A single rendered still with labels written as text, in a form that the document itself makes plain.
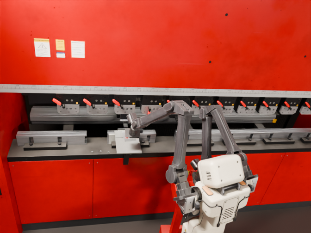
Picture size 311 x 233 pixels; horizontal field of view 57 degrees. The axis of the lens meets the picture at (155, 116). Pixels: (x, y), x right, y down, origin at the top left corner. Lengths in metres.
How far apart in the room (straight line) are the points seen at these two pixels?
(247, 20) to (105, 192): 1.73
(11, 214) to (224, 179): 1.70
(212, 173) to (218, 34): 0.95
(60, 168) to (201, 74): 1.27
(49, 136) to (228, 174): 1.34
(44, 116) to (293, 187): 2.49
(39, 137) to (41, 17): 0.89
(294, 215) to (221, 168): 2.08
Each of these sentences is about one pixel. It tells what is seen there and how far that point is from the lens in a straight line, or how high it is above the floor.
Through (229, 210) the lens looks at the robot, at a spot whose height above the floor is 1.13.
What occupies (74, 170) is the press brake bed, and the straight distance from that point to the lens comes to 2.33.
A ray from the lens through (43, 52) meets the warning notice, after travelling 1.92.
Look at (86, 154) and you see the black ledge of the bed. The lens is 2.22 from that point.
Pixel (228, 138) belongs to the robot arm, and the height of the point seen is 1.32.
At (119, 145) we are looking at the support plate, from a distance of 2.10.
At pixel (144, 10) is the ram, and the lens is 1.83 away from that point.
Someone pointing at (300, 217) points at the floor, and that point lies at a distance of 3.56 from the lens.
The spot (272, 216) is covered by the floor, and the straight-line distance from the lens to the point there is 3.40.
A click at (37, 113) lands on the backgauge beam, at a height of 0.99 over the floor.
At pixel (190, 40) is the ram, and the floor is 1.77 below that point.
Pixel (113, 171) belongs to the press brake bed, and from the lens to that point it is 2.35.
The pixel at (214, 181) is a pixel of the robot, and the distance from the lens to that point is 1.54.
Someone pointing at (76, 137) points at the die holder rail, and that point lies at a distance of 2.26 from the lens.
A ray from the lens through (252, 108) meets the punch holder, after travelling 2.46.
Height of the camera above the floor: 2.36
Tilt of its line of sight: 34 degrees down
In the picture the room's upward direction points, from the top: 9 degrees clockwise
